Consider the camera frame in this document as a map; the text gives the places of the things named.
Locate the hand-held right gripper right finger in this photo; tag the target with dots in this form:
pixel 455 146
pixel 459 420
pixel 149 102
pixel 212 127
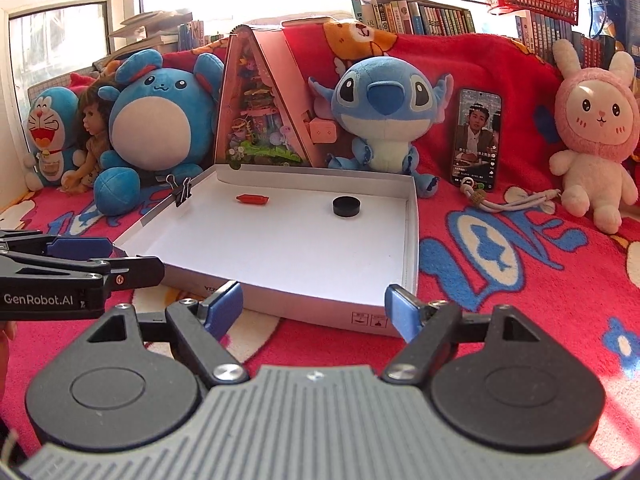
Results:
pixel 402 315

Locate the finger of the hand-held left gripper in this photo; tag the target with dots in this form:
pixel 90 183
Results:
pixel 80 247
pixel 135 272

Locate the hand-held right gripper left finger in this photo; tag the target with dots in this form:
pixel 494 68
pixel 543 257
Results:
pixel 222 310

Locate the white cardboard box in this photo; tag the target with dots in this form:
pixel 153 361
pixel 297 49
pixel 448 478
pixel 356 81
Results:
pixel 280 245

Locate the black binder clip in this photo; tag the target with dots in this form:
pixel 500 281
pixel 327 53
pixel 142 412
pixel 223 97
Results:
pixel 182 192

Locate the small red sausage-shaped piece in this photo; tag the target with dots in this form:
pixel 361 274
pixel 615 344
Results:
pixel 252 199

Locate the brown-haired doll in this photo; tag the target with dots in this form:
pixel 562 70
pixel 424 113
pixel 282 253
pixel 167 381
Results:
pixel 92 130

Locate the black round cap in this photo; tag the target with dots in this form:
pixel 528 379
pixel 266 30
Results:
pixel 347 206

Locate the blue cat robot plush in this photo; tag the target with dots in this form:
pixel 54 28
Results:
pixel 47 130

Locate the round blue mouse plush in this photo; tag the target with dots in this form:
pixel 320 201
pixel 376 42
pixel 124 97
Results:
pixel 150 130

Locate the grey grid board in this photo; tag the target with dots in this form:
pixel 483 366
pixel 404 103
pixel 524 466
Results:
pixel 47 85

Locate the black smartphone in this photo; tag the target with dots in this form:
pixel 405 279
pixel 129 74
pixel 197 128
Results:
pixel 477 135

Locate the small pink cardboard box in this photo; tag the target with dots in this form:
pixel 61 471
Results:
pixel 324 132

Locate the blue alien plush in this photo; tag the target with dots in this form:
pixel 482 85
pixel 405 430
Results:
pixel 380 110

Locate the window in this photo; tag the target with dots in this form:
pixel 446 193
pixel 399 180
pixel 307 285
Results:
pixel 55 25

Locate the stack of flat books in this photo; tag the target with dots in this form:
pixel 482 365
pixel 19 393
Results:
pixel 155 30

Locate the pink triangular display box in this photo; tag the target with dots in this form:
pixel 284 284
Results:
pixel 295 90

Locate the pink rabbit plush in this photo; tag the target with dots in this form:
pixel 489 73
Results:
pixel 595 130

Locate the row of upright books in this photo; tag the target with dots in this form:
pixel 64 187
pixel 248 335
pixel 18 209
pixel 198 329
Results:
pixel 425 17

